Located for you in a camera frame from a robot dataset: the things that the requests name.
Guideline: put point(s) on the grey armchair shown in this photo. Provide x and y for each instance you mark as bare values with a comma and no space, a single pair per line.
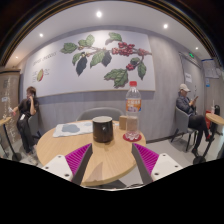
100,112
34,125

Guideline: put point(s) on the black mug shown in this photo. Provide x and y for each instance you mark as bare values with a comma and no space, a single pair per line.
102,130

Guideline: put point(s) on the green exit sign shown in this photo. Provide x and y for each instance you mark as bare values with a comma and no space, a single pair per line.
191,55

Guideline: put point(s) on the coffee plant wall mural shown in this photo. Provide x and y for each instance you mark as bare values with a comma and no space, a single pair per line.
56,71

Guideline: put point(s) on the white paper on door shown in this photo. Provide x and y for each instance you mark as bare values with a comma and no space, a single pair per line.
188,77

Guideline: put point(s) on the white wall notice board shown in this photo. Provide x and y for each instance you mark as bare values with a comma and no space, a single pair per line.
210,69

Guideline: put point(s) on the grey chair with black legs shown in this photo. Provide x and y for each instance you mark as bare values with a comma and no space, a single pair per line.
181,120

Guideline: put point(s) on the white sheet with grey print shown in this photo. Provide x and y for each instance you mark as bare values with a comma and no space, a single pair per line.
71,128

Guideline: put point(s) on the person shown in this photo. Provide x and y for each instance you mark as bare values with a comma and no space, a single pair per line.
25,115
186,106

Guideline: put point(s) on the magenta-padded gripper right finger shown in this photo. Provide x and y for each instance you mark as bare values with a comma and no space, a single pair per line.
165,166

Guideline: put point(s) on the small tan wooden block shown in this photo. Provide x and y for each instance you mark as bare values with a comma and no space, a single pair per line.
122,122

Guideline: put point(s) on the flat round red coaster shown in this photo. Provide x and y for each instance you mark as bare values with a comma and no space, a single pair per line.
125,137

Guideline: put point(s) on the clear red-capped drink bottle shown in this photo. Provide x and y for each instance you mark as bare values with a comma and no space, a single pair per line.
133,110

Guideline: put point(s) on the round wooden side table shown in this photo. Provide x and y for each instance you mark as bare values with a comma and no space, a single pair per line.
4,120
215,118

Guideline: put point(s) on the round ceiling lights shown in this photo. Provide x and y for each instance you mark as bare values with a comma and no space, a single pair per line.
99,14

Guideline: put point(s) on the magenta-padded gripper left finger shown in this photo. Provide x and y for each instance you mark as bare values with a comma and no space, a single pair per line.
58,166

